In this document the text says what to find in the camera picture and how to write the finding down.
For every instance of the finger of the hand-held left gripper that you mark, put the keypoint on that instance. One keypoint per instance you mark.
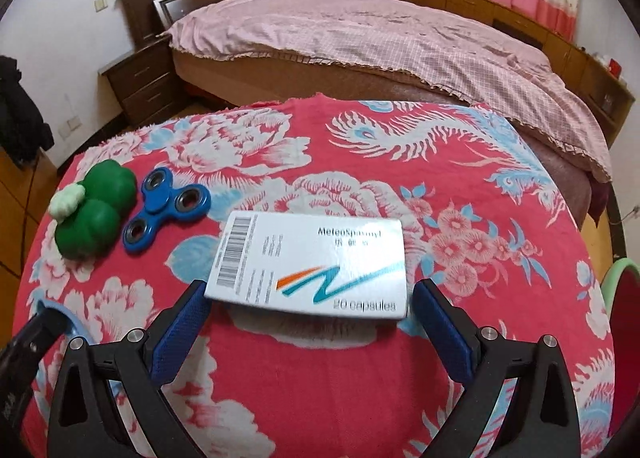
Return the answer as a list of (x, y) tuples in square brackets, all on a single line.
[(47, 333)]

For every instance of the maroon cloth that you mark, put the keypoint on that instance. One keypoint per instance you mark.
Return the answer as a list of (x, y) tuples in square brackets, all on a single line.
[(598, 198)]

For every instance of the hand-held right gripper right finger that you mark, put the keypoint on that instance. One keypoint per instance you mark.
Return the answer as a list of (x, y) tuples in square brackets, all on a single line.
[(445, 330)]

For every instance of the brown bed mattress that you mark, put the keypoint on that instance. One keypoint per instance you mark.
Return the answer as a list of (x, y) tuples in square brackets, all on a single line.
[(300, 78)]

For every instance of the dark wooden nightstand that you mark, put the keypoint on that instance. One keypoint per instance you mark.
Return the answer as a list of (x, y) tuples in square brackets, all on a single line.
[(145, 83)]

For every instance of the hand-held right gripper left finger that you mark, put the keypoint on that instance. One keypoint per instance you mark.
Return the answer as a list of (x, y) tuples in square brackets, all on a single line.
[(180, 333)]

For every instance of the red bin with green rim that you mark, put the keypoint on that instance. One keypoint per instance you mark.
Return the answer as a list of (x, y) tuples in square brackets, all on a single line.
[(627, 318)]

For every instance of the small shelf ornament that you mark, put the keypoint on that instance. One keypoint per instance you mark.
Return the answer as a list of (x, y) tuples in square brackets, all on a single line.
[(608, 103)]

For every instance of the dark hanging clothes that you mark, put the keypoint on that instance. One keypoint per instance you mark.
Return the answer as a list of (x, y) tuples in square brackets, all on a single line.
[(20, 113)]

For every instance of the bed with pink cover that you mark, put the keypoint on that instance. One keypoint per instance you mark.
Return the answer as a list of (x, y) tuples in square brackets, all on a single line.
[(375, 38)]

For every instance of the white wall switch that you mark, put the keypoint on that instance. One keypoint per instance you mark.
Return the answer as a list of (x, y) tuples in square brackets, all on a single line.
[(101, 4)]

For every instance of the white medicine box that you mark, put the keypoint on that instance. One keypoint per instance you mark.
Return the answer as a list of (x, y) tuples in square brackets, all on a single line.
[(310, 258)]

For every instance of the green toy vegetable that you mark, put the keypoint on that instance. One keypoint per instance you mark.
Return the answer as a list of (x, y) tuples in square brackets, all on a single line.
[(100, 218)]

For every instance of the small red box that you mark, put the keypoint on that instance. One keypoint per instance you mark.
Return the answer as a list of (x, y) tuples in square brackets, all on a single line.
[(614, 68)]

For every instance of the white wall socket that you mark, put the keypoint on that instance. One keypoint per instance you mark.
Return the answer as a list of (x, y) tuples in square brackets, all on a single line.
[(74, 124)]

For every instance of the blue fidget spinner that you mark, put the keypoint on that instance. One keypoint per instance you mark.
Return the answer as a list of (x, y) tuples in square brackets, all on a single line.
[(156, 207)]

